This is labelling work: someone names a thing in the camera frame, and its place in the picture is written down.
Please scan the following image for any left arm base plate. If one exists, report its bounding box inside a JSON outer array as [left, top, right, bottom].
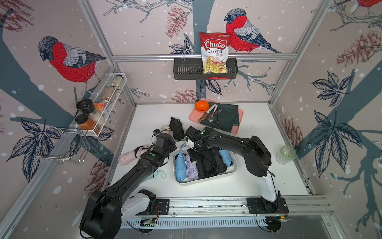
[[137, 199, 170, 216]]

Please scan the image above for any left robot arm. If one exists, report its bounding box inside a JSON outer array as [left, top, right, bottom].
[[79, 132, 177, 239]]

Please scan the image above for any pink plastic tray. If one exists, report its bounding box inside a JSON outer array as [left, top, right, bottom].
[[189, 99, 244, 134]]

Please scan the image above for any black lid spice jar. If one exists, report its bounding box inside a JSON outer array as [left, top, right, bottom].
[[76, 99, 95, 115]]

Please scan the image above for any silver spoon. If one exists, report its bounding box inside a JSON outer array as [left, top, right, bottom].
[[208, 104, 218, 122]]

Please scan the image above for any lilac umbrella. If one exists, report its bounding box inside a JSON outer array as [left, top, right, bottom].
[[185, 154, 199, 181]]

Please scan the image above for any white wire spice rack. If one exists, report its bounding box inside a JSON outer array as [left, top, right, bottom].
[[59, 73, 127, 137]]

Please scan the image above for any mint green umbrella left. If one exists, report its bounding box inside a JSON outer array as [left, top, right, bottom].
[[145, 170, 167, 181]]

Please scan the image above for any beige umbrella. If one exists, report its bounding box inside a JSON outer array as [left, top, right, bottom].
[[161, 125, 173, 136]]

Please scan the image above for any light blue umbrella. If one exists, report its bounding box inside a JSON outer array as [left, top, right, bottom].
[[175, 151, 187, 182], [219, 149, 233, 167]]

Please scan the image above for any dark small spoon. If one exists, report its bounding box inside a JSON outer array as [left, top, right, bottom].
[[215, 110, 222, 124]]

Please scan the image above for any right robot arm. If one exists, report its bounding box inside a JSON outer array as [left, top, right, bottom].
[[185, 126, 281, 213]]

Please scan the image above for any dark green cloth napkin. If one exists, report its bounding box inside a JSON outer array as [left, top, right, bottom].
[[200, 102, 239, 132]]

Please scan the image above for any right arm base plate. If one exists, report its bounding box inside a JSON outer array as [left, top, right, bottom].
[[246, 196, 289, 214]]

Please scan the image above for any white storage box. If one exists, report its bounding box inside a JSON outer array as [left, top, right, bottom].
[[170, 149, 238, 186]]

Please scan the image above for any clear green glass jar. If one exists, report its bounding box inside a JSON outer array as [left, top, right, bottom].
[[276, 145, 296, 165]]

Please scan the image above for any black umbrella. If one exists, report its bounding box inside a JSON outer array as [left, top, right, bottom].
[[169, 117, 185, 141], [210, 147, 227, 174], [197, 155, 207, 179], [203, 150, 218, 178]]

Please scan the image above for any orange plastic bowl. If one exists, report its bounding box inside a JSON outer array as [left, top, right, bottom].
[[195, 100, 210, 113]]

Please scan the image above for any orange spice jar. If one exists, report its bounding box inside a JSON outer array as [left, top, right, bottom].
[[75, 114, 100, 133]]

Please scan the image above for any black wall basket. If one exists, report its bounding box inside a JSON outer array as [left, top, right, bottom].
[[173, 58, 238, 80]]

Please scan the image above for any pink umbrella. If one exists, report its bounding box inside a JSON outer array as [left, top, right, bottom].
[[118, 145, 148, 166]]

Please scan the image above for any Chuba cassava chips bag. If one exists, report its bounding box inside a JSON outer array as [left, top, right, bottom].
[[200, 32, 230, 74]]

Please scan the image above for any gold handled knife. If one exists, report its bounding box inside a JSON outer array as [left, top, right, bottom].
[[198, 105, 213, 122]]

